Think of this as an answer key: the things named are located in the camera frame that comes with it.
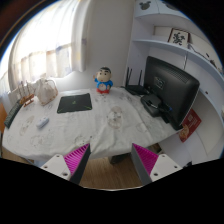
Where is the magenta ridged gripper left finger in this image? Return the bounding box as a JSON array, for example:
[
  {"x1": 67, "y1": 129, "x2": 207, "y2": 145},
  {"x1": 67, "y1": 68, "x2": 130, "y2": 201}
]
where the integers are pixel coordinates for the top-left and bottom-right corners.
[{"x1": 40, "y1": 143, "x2": 92, "y2": 185}]

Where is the white sheer curtain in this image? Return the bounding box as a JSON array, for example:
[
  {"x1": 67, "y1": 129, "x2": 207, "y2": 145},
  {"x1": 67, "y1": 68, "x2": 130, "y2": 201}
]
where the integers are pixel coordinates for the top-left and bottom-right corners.
[{"x1": 0, "y1": 0, "x2": 92, "y2": 96}]

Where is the black computer monitor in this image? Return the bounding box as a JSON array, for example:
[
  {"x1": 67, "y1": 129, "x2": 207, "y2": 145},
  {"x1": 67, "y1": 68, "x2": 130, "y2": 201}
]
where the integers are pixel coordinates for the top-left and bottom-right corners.
[{"x1": 144, "y1": 56, "x2": 200, "y2": 130}]

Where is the wooden model ship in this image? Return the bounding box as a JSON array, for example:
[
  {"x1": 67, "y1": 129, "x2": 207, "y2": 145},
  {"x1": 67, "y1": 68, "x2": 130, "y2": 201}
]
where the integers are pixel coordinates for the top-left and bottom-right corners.
[{"x1": 18, "y1": 80, "x2": 36, "y2": 108}]

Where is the white woven handbag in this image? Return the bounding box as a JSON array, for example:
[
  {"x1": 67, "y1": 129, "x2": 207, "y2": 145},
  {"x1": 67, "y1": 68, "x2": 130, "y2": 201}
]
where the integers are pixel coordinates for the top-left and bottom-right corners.
[{"x1": 35, "y1": 78, "x2": 58, "y2": 106}]

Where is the black keyboard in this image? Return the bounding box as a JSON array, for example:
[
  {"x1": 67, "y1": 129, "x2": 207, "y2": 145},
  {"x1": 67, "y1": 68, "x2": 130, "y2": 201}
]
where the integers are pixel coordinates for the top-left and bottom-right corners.
[{"x1": 4, "y1": 100, "x2": 22, "y2": 128}]

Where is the red booklet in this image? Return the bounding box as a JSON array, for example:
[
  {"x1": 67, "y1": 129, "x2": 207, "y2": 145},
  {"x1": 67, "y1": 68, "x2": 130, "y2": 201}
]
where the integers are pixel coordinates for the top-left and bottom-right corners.
[{"x1": 179, "y1": 109, "x2": 201, "y2": 142}]

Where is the framed black white picture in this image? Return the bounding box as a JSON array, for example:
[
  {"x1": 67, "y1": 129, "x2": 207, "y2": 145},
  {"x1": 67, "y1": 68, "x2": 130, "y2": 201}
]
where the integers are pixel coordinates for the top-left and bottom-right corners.
[{"x1": 168, "y1": 28, "x2": 189, "y2": 47}]

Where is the white computer mouse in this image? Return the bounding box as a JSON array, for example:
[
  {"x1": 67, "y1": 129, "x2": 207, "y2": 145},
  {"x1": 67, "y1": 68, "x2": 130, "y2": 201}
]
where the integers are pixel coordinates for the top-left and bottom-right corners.
[{"x1": 36, "y1": 117, "x2": 49, "y2": 129}]

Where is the black wifi router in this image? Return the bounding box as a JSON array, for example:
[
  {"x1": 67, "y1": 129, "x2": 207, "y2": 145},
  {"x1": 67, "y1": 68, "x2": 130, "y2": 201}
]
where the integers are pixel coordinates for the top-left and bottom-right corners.
[{"x1": 125, "y1": 68, "x2": 148, "y2": 95}]

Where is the white wall shelf unit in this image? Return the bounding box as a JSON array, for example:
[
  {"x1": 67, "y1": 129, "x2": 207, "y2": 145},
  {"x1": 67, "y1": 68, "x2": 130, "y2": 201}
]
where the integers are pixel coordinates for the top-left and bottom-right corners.
[{"x1": 127, "y1": 0, "x2": 224, "y2": 166}]

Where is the black monitor stand base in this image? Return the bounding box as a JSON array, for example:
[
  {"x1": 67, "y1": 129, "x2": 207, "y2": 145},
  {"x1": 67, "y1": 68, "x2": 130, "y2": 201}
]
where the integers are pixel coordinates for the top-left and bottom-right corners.
[{"x1": 140, "y1": 94, "x2": 170, "y2": 117}]

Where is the white patterned tablecloth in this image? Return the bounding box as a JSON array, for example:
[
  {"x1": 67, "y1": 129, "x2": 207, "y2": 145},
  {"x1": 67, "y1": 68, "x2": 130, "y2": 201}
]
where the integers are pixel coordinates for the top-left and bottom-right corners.
[{"x1": 3, "y1": 87, "x2": 175, "y2": 161}]

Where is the black mouse pad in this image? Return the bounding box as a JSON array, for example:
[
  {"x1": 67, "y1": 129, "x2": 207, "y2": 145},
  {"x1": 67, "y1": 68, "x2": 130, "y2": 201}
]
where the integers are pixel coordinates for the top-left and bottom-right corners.
[{"x1": 57, "y1": 93, "x2": 92, "y2": 113}]

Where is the cartoon boy figurine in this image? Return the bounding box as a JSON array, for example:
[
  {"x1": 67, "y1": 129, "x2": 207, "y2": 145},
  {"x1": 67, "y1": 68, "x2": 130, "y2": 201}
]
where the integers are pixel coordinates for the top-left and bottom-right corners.
[{"x1": 93, "y1": 67, "x2": 113, "y2": 94}]

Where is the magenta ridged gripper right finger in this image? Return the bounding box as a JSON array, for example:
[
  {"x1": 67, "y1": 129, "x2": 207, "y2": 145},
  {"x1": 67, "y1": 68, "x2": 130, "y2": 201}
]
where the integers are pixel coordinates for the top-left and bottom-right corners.
[{"x1": 130, "y1": 142, "x2": 184, "y2": 186}]

